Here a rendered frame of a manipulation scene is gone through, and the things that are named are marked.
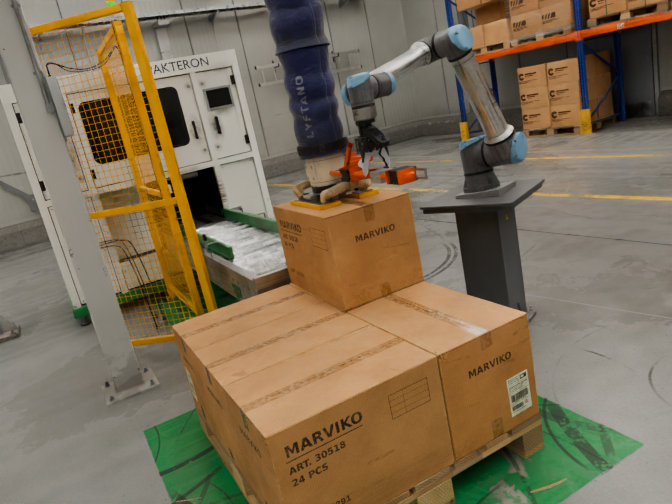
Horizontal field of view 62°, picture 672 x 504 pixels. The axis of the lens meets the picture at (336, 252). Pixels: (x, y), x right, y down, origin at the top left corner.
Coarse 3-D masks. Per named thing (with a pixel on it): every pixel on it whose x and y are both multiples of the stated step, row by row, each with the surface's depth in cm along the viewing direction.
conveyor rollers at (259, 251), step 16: (224, 224) 477; (240, 224) 464; (224, 240) 413; (240, 240) 408; (256, 240) 395; (272, 240) 382; (240, 256) 355; (256, 256) 349; (272, 256) 344; (256, 272) 312
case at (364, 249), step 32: (384, 192) 245; (288, 224) 259; (320, 224) 225; (352, 224) 225; (384, 224) 231; (288, 256) 273; (320, 256) 236; (352, 256) 227; (384, 256) 234; (416, 256) 241; (320, 288) 247; (352, 288) 229; (384, 288) 236
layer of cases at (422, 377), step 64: (192, 320) 257; (256, 320) 240; (320, 320) 226; (384, 320) 212; (448, 320) 201; (512, 320) 191; (192, 384) 253; (256, 384) 183; (320, 384) 175; (384, 384) 169; (448, 384) 181; (512, 384) 195; (256, 448) 167; (320, 448) 161; (384, 448) 172; (448, 448) 185
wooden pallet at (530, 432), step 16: (208, 432) 257; (512, 432) 198; (528, 432) 202; (224, 448) 224; (480, 448) 195; (496, 448) 196; (512, 448) 208; (528, 448) 204; (464, 464) 189; (240, 480) 213; (432, 480) 183; (448, 480) 187; (256, 496) 192; (400, 496) 178; (416, 496) 181; (432, 496) 184; (448, 496) 188
